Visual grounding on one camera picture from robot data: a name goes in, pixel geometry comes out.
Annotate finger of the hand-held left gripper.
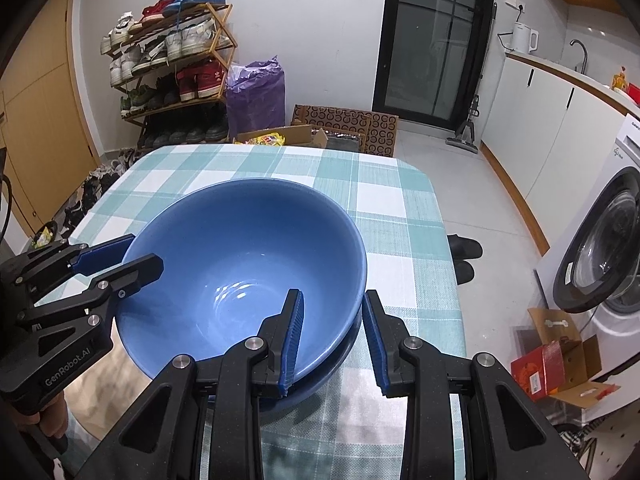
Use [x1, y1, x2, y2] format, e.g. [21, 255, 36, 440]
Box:
[17, 254, 165, 333]
[0, 234, 137, 303]

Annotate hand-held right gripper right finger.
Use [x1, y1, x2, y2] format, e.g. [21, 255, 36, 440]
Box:
[363, 290, 588, 480]

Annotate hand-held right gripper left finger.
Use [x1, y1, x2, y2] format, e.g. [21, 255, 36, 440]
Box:
[82, 289, 305, 480]

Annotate blue bowl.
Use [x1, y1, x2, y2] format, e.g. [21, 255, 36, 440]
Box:
[115, 178, 368, 380]
[282, 317, 362, 403]

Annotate person's left hand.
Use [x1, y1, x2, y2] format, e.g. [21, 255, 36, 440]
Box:
[37, 392, 69, 439]

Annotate pile of loose shoes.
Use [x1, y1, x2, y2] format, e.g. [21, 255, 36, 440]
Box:
[62, 147, 141, 233]

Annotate black slipper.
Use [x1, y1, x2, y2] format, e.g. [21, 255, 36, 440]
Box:
[446, 234, 483, 260]
[452, 259, 476, 285]

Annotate teal checked tablecloth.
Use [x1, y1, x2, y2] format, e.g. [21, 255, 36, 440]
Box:
[32, 144, 468, 480]

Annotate yellow wooden door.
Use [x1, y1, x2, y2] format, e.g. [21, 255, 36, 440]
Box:
[0, 0, 101, 256]

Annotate red box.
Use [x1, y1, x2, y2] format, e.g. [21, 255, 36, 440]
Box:
[510, 340, 566, 401]

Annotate wooden shoe rack with shoes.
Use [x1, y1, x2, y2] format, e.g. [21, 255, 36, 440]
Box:
[100, 0, 233, 148]

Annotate open cardboard box with snacks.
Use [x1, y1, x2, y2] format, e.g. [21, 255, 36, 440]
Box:
[232, 122, 361, 153]

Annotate purple bag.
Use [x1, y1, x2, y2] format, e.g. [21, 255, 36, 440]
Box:
[226, 58, 286, 138]

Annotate small open cardboard box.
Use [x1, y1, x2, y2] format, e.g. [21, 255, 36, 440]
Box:
[527, 307, 621, 408]

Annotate brown circle-patterned cardboard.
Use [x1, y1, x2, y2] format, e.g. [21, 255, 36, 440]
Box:
[291, 105, 399, 158]

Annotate stick vacuum cleaner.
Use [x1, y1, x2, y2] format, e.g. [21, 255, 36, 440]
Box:
[445, 2, 498, 153]

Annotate white washing machine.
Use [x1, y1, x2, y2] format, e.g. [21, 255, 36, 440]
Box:
[535, 112, 640, 421]

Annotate white perforated mat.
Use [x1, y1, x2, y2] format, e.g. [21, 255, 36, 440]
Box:
[570, 410, 636, 480]

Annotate white kitchen base cabinets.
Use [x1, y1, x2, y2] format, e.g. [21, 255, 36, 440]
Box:
[480, 52, 640, 261]

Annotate black glass door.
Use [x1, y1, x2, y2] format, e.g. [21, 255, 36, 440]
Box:
[372, 0, 498, 126]

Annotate white electric kettle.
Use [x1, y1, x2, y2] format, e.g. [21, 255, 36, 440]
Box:
[510, 22, 540, 54]

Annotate metal kitchen faucet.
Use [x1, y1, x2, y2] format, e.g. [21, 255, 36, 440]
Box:
[570, 40, 590, 73]

